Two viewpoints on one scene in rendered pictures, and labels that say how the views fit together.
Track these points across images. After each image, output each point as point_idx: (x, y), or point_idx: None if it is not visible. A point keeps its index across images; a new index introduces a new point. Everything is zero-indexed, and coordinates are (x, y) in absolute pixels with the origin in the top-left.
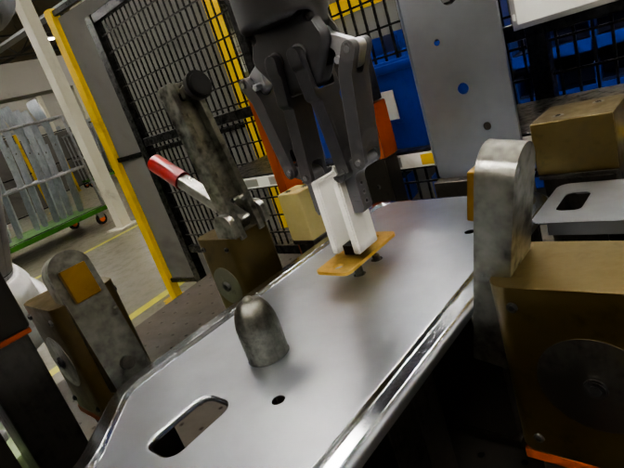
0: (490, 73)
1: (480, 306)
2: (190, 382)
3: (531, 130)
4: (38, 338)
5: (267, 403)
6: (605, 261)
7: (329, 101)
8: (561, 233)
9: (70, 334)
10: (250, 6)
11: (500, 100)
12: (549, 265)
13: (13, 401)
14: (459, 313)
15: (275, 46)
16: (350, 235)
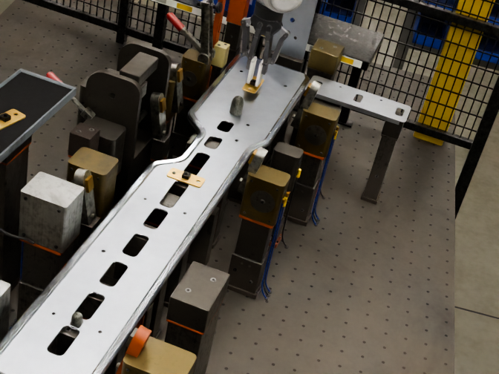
0: (304, 21)
1: (298, 113)
2: (214, 115)
3: (311, 50)
4: None
5: (245, 125)
6: (325, 111)
7: (270, 41)
8: None
9: (172, 90)
10: (266, 15)
11: (304, 31)
12: (315, 109)
13: None
14: (286, 113)
15: (262, 21)
16: (257, 80)
